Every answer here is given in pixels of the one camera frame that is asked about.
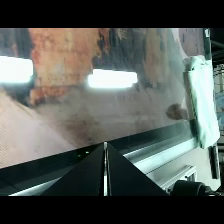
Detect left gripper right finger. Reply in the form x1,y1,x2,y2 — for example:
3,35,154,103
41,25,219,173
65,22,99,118
106,142,169,197

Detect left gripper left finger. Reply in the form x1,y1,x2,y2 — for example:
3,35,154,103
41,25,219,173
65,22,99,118
41,143,106,197

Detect pale green garment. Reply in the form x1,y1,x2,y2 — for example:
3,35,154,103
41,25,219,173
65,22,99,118
182,55,221,150

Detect silver frame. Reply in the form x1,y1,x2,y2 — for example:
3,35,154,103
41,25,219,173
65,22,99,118
9,28,221,197

